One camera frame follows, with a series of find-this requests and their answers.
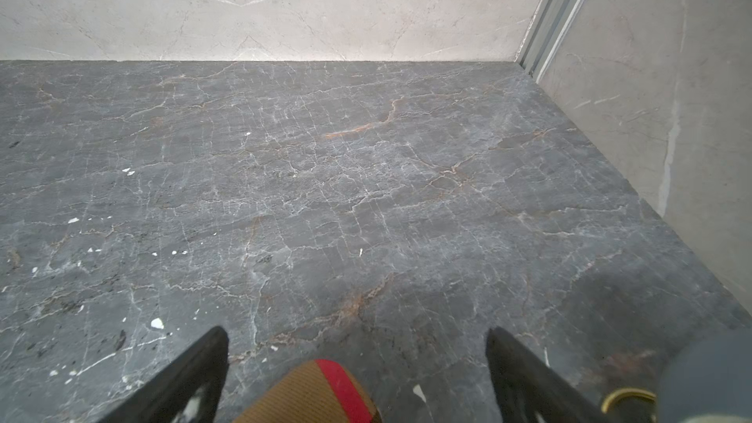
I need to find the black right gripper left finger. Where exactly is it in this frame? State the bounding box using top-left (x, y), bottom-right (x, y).
top-left (100, 326), bottom-right (229, 423)

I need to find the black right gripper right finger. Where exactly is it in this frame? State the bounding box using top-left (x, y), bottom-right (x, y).
top-left (486, 327), bottom-right (610, 422)

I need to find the aluminium corner frame post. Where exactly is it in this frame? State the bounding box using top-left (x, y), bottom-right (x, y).
top-left (515, 0), bottom-right (586, 83)

